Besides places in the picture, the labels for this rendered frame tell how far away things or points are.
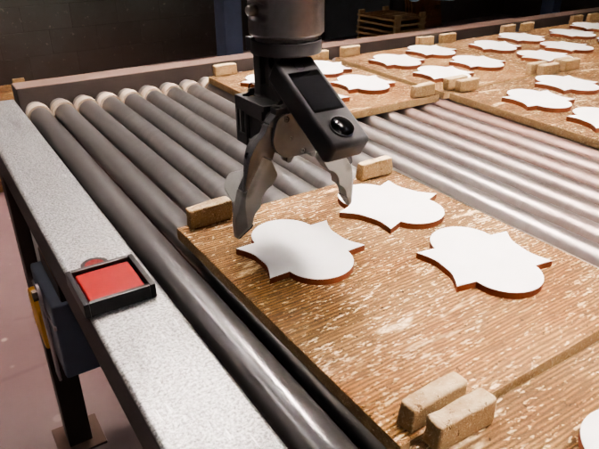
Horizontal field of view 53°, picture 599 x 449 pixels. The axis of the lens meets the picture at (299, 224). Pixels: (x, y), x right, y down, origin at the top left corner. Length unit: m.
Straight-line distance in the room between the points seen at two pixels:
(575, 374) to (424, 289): 0.17
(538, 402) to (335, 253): 0.27
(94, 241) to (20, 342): 1.47
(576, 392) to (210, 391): 0.30
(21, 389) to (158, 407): 1.53
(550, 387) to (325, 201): 0.39
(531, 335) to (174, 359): 0.33
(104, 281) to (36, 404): 1.33
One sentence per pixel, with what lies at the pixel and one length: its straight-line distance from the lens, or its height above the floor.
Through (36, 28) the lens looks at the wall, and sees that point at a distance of 5.63.
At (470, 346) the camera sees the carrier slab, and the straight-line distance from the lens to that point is 0.57.
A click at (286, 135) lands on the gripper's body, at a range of 0.61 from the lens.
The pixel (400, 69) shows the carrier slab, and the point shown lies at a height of 0.94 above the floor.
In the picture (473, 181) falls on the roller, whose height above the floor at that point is 0.91.
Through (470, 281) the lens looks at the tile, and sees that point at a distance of 0.64.
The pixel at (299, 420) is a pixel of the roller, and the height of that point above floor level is 0.92.
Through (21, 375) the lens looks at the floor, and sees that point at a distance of 2.11.
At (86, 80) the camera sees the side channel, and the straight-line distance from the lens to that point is 1.45.
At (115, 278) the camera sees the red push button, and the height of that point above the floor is 0.93.
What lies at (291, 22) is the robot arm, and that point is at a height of 1.19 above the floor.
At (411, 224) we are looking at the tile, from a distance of 0.75.
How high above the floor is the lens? 1.28
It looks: 28 degrees down
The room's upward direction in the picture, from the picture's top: straight up
